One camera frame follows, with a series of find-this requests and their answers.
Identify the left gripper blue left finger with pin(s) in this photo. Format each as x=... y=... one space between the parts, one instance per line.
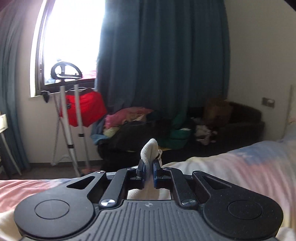
x=119 y=184

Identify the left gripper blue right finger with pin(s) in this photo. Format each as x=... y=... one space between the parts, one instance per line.
x=174 y=180

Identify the pile of coloured clothes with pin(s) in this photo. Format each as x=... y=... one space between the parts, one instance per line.
x=130 y=128

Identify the brown paper bag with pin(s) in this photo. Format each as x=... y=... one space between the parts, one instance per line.
x=217 y=112

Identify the red garment on stand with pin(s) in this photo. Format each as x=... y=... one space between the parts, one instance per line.
x=92 y=107

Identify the black sofa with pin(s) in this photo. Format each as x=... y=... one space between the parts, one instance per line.
x=245 y=127

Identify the pastel tie-dye bed sheet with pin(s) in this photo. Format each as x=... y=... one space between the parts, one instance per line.
x=266 y=167

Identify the teal right curtain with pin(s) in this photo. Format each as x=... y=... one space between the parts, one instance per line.
x=163 y=55

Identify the teal curtain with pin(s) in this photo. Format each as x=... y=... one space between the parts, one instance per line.
x=12 y=18
x=163 y=55

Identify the white black chair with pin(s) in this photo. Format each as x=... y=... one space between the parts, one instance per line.
x=4 y=127

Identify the cream quilted headboard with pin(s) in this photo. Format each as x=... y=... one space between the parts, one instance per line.
x=288 y=109

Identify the dark framed window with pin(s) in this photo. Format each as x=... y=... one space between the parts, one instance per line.
x=65 y=31

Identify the teal left curtain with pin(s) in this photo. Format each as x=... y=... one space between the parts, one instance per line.
x=12 y=18

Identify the wall switch plate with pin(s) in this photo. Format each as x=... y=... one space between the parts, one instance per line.
x=270 y=103

